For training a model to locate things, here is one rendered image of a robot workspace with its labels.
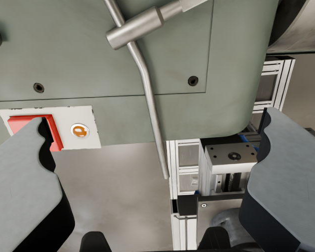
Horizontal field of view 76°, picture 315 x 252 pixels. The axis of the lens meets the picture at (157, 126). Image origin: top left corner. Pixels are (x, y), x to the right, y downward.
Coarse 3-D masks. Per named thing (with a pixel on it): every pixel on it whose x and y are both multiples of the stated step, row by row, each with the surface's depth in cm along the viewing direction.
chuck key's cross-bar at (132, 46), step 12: (108, 0) 20; (120, 12) 21; (120, 24) 22; (132, 48) 23; (144, 60) 24; (144, 72) 25; (144, 84) 26; (156, 108) 28; (156, 120) 29; (156, 132) 30; (156, 144) 31
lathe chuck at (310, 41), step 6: (312, 30) 29; (306, 36) 31; (312, 36) 31; (300, 42) 32; (306, 42) 33; (312, 42) 33; (288, 48) 35; (294, 48) 35; (300, 48) 36; (306, 48) 36; (312, 48) 36
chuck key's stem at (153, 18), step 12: (180, 0) 20; (192, 0) 21; (204, 0) 21; (144, 12) 21; (156, 12) 21; (168, 12) 21; (180, 12) 21; (132, 24) 21; (144, 24) 21; (156, 24) 21; (108, 36) 22; (120, 36) 22; (132, 36) 22
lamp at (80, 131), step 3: (75, 126) 30; (78, 126) 30; (81, 126) 30; (75, 129) 30; (78, 129) 30; (81, 129) 30; (84, 129) 30; (75, 132) 30; (78, 132) 30; (81, 132) 30; (84, 132) 30; (78, 135) 31; (81, 135) 31; (84, 135) 31
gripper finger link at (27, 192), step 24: (24, 144) 9; (48, 144) 11; (0, 168) 7; (24, 168) 7; (48, 168) 9; (0, 192) 6; (24, 192) 6; (48, 192) 6; (0, 216) 6; (24, 216) 6; (48, 216) 6; (72, 216) 7; (0, 240) 5; (24, 240) 5; (48, 240) 6
